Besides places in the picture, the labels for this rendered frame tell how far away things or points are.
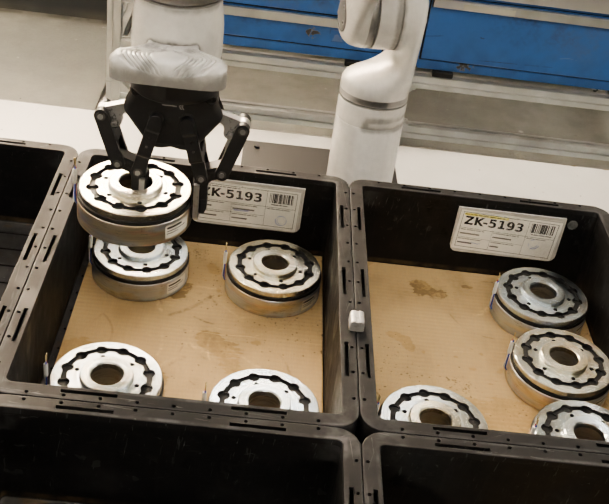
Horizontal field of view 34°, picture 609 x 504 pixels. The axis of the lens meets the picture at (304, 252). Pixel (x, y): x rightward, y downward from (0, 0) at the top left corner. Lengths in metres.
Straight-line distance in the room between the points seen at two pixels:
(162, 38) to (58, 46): 2.88
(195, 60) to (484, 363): 0.47
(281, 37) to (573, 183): 1.42
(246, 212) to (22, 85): 2.31
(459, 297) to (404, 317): 0.08
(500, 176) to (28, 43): 2.32
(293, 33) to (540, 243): 1.86
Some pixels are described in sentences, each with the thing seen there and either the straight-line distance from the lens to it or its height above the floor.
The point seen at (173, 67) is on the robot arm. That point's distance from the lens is 0.78.
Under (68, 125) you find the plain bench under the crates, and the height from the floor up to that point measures 0.70.
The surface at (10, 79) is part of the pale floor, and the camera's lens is 3.44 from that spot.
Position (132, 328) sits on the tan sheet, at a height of 0.83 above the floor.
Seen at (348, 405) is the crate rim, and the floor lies 0.93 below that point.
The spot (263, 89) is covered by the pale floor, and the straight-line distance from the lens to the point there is 3.48.
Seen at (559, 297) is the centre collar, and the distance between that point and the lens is 1.13.
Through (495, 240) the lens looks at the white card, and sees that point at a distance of 1.18.
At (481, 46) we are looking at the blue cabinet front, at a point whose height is 0.41.
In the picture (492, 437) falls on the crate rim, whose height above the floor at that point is 0.93.
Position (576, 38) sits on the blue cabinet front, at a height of 0.47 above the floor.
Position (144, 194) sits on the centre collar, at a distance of 0.90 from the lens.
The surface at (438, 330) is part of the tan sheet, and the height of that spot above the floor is 0.83.
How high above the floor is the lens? 1.49
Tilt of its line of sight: 34 degrees down
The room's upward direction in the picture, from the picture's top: 9 degrees clockwise
